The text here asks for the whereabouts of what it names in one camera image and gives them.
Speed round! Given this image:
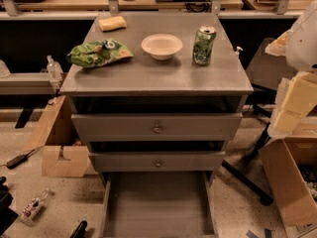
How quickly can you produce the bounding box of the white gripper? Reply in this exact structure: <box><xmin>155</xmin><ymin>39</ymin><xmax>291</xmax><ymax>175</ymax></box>
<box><xmin>268</xmin><ymin>72</ymin><xmax>317</xmax><ymax>138</ymax></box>

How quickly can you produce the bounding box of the green soda can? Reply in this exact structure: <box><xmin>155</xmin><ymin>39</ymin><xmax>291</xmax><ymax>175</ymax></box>
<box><xmin>192</xmin><ymin>26</ymin><xmax>217</xmax><ymax>65</ymax></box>

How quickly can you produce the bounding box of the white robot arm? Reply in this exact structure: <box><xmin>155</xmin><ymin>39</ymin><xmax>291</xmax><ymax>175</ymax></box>
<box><xmin>265</xmin><ymin>1</ymin><xmax>317</xmax><ymax>138</ymax></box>

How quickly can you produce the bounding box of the grey top drawer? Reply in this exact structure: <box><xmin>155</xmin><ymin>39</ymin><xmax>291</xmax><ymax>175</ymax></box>
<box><xmin>71</xmin><ymin>114</ymin><xmax>242</xmax><ymax>142</ymax></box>

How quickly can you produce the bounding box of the grey drawer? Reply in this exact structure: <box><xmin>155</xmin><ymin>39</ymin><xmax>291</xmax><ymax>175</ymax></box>
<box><xmin>89</xmin><ymin>151</ymin><xmax>225</xmax><ymax>173</ymax></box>
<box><xmin>71</xmin><ymin>114</ymin><xmax>242</xmax><ymax>142</ymax></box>
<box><xmin>100</xmin><ymin>172</ymin><xmax>218</xmax><ymax>238</ymax></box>

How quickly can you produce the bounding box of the grey drawer cabinet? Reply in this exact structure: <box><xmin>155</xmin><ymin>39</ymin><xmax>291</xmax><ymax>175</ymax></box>
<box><xmin>59</xmin><ymin>11</ymin><xmax>255</xmax><ymax>238</ymax></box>

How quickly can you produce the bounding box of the grey middle drawer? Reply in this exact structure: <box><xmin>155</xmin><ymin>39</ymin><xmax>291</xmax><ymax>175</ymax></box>
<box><xmin>89</xmin><ymin>151</ymin><xmax>225</xmax><ymax>173</ymax></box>

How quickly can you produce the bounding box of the grey bottom drawer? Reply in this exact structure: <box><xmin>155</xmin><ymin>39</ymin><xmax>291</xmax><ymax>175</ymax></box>
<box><xmin>100</xmin><ymin>172</ymin><xmax>218</xmax><ymax>238</ymax></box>

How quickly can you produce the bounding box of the green rice chip bag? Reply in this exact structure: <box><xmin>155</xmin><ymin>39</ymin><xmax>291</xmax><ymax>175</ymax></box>
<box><xmin>66</xmin><ymin>38</ymin><xmax>134</xmax><ymax>68</ymax></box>

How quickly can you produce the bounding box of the black folding table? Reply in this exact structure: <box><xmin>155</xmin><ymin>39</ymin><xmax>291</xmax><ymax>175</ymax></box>
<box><xmin>221</xmin><ymin>37</ymin><xmax>300</xmax><ymax>206</ymax></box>

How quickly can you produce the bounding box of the cardboard box right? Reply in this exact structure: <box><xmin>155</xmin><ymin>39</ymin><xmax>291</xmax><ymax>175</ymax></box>
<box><xmin>260</xmin><ymin>138</ymin><xmax>317</xmax><ymax>238</ymax></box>

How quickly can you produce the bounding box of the small white pump bottle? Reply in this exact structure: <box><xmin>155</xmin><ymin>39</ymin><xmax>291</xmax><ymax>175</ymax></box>
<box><xmin>235</xmin><ymin>46</ymin><xmax>244</xmax><ymax>58</ymax></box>

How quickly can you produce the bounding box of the white paper bowl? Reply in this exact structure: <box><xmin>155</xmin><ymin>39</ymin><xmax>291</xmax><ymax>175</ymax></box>
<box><xmin>141</xmin><ymin>34</ymin><xmax>183</xmax><ymax>60</ymax></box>

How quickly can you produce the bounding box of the yellow sponge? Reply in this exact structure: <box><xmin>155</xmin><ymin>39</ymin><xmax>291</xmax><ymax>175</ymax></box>
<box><xmin>98</xmin><ymin>16</ymin><xmax>127</xmax><ymax>32</ymax></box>

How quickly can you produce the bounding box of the wooden cutout board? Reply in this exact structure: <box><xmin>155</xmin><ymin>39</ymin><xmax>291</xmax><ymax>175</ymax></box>
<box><xmin>42</xmin><ymin>146</ymin><xmax>91</xmax><ymax>178</ymax></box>

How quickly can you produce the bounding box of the clear bottle on shelf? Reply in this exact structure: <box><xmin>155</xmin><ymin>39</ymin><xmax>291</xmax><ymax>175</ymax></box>
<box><xmin>47</xmin><ymin>56</ymin><xmax>62</xmax><ymax>80</ymax></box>

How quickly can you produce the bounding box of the black screwdriver on floor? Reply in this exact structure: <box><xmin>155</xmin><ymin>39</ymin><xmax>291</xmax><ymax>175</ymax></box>
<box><xmin>5</xmin><ymin>148</ymin><xmax>40</xmax><ymax>170</ymax></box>

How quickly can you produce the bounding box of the clear plastic bottle on floor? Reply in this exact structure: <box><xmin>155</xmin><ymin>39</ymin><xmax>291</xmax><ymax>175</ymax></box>
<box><xmin>20</xmin><ymin>188</ymin><xmax>54</xmax><ymax>226</ymax></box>

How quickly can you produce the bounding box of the black cable coil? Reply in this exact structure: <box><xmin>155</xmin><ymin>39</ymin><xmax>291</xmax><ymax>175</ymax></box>
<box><xmin>183</xmin><ymin>0</ymin><xmax>212</xmax><ymax>14</ymax></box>

